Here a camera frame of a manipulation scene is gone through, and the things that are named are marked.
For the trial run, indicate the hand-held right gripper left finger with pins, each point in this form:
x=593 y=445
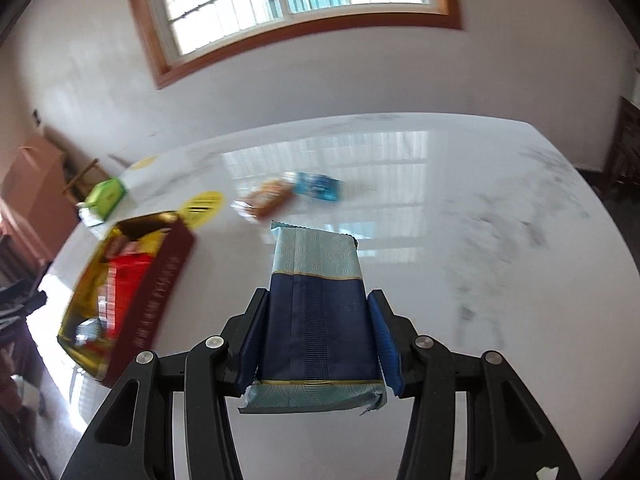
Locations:
x=250 y=345

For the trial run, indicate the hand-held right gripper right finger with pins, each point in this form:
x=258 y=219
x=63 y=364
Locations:
x=387 y=345

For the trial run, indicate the navy and teal snack packet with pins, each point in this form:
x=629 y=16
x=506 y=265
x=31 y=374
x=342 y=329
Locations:
x=315 y=320

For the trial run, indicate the maroon box with gold lining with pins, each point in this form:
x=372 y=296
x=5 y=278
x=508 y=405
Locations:
x=150 y=300

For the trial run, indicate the red snack packet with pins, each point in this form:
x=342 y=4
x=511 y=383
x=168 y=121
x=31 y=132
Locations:
x=125 y=280

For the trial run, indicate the small orange snack packet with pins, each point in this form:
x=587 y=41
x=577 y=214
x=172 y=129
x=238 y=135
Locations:
x=265 y=195

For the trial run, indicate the blue candy packet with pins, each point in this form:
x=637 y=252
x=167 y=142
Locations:
x=317 y=186

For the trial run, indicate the light wooden chair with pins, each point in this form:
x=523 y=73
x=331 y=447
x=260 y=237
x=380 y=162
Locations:
x=80 y=177

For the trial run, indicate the pink cardboard box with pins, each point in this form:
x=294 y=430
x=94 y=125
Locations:
x=30 y=190

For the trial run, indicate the dark wooden chair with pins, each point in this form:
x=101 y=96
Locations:
x=625 y=145

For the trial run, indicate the wall switch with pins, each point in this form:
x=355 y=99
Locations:
x=36 y=116

